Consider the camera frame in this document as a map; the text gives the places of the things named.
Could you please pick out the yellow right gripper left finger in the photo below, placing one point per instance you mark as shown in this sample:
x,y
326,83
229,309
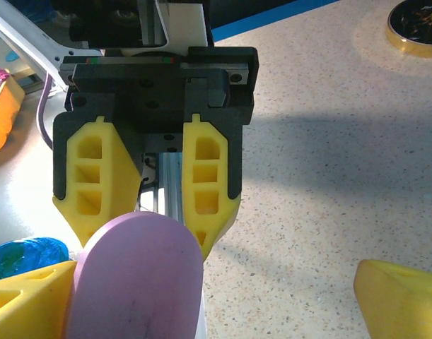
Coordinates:
x,y
28,303

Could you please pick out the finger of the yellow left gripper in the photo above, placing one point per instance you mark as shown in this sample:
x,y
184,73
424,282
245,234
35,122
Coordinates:
x,y
116,176
208,169

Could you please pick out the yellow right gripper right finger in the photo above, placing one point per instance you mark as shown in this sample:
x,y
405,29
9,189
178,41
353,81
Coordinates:
x,y
403,303

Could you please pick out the lilac earbud charging case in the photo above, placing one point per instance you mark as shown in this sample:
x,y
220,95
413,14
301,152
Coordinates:
x,y
138,282

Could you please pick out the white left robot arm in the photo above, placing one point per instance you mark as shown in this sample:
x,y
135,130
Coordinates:
x,y
28,39

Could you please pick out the blue foil wrapper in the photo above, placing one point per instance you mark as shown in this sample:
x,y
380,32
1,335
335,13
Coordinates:
x,y
28,252

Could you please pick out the orange plastic object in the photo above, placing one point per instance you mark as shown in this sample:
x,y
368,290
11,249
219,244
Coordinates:
x,y
3,120

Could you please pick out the blue table edge strip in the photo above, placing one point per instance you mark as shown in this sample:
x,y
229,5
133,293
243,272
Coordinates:
x,y
258,21

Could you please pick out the gold rimmed black dish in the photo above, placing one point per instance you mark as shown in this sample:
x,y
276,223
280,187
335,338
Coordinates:
x,y
413,21

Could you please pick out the aluminium extrusion rail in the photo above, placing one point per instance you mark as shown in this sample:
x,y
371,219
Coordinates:
x,y
171,190

